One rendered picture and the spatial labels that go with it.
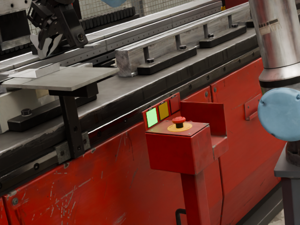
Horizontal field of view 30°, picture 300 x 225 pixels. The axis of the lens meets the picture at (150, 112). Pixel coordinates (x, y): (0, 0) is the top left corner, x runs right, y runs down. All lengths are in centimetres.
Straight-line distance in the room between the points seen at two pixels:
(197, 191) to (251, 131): 74
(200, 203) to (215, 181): 45
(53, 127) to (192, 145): 38
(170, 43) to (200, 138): 59
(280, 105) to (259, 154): 138
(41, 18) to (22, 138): 31
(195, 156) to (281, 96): 53
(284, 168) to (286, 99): 24
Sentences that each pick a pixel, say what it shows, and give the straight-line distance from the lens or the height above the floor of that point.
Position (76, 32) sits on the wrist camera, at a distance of 142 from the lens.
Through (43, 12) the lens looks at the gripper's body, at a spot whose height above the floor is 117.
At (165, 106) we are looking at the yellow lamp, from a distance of 169.
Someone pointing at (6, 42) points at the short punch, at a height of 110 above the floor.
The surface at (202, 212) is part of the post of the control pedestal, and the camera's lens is 175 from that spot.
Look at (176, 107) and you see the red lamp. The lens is 174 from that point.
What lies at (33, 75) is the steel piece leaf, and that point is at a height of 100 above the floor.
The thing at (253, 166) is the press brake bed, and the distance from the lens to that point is 244.
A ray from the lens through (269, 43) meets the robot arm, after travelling 111.
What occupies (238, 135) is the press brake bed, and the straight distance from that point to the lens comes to 229.
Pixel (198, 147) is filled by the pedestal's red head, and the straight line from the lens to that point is 158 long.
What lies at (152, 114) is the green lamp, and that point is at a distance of 164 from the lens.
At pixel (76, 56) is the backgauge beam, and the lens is 207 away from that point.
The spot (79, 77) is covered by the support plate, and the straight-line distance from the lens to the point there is 142.
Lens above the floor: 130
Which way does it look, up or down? 17 degrees down
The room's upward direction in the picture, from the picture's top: 9 degrees counter-clockwise
